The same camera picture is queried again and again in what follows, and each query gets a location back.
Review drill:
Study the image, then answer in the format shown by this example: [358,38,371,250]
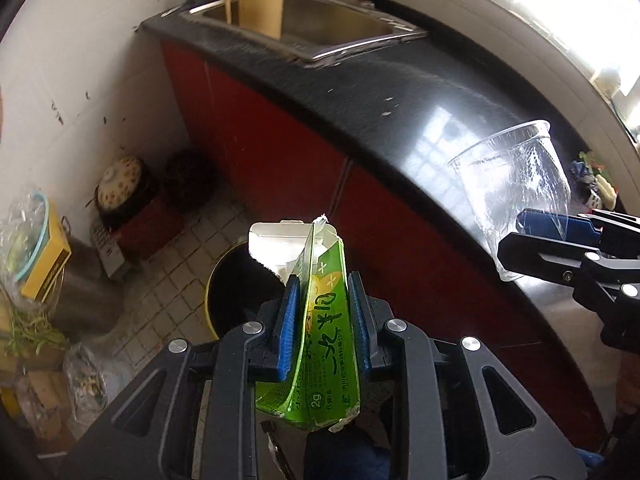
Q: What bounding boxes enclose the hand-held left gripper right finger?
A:
[347,270,586,480]

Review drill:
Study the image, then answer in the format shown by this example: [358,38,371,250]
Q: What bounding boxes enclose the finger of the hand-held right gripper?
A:
[497,232,617,291]
[517,208,640,248]

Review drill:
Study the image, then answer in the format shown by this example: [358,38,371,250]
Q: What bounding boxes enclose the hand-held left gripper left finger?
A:
[60,272,303,480]

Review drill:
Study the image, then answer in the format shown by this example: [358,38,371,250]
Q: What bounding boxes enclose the green snack packet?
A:
[255,215,361,433]

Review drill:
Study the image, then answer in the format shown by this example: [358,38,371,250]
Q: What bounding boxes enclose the clear plastic cup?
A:
[447,120,572,281]

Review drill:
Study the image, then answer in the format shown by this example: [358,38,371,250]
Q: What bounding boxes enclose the black bin with yellow rim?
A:
[205,241,283,342]

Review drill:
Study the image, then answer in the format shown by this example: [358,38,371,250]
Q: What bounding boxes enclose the white plastic tray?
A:
[248,219,321,286]

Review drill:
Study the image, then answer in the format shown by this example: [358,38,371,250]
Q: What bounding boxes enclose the person's right forearm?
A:
[617,355,640,416]

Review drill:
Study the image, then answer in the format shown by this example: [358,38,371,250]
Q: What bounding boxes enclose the colourful packet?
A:
[570,152,618,208]

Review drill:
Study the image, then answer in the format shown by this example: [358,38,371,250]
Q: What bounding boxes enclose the dark metal tool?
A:
[260,422,297,480]

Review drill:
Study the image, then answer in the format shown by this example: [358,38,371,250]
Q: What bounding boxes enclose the person's leg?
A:
[305,427,391,480]

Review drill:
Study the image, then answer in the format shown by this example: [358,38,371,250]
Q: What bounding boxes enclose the blue cloth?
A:
[575,452,611,480]

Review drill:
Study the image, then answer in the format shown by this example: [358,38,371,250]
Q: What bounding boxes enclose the red box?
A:
[117,197,186,261]

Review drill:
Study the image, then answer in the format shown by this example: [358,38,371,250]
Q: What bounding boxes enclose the dark clay jar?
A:
[162,149,218,213]

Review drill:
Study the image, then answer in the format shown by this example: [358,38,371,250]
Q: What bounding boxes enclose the red kitchen cabinet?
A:
[160,40,606,453]

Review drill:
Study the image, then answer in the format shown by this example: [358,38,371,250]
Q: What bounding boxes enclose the grey slotted crate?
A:
[90,222,128,279]

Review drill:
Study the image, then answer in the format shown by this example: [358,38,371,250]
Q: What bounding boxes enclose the large steel pot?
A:
[47,232,126,336]

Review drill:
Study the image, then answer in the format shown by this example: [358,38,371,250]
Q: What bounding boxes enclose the plastic bag of scraps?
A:
[62,345,108,413]

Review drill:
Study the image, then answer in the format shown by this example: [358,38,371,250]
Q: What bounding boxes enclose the window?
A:
[450,0,640,96]

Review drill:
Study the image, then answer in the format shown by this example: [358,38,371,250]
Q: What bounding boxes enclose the black pot with floral lid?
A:
[95,156,157,226]

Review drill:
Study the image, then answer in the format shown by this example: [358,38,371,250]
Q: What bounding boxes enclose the yellow cardboard box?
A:
[20,217,72,301]

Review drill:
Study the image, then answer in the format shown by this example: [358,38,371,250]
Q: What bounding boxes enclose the green beans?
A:
[5,310,68,356]

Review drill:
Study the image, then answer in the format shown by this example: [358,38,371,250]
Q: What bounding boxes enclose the brown cardboard box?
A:
[15,370,76,441]

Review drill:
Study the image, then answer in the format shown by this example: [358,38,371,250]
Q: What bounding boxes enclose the teal plastic basket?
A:
[7,191,51,282]

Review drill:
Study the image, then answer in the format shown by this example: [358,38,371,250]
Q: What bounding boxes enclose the clear plastic bag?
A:
[0,195,51,306]

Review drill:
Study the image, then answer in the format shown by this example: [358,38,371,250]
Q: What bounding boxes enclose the steel kitchen sink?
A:
[182,0,428,63]

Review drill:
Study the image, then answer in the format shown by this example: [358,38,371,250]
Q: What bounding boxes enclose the yellow plastic pitcher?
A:
[224,0,286,40]

